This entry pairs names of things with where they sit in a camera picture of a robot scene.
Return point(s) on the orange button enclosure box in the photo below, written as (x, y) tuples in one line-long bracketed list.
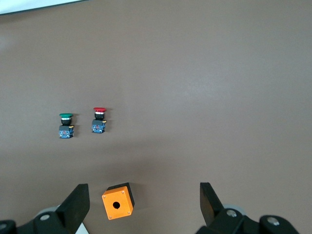
[(122, 197)]

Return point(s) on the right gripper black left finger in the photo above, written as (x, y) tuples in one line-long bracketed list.
[(73, 209)]

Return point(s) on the red mushroom push button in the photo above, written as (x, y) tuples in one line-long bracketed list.
[(98, 126)]

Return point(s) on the green mushroom push button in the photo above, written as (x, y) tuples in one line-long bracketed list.
[(65, 131)]

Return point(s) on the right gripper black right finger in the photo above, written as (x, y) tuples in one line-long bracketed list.
[(212, 209)]

